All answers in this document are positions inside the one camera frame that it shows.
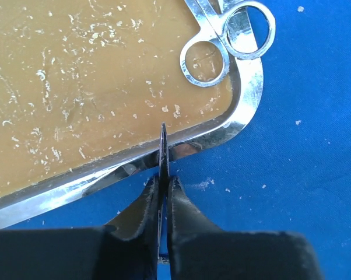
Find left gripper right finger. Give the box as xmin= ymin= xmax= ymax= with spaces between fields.
xmin=167 ymin=177 xmax=324 ymax=279

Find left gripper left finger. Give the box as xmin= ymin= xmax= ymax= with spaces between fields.
xmin=0 ymin=176 xmax=159 ymax=279

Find steel tray with orange mat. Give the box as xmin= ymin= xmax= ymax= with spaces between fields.
xmin=0 ymin=1 xmax=264 ymax=229

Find steel scissors with ring handles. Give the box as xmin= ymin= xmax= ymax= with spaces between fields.
xmin=180 ymin=0 xmax=276 ymax=88

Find blue surgical cloth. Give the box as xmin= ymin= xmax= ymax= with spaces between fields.
xmin=6 ymin=0 xmax=351 ymax=280

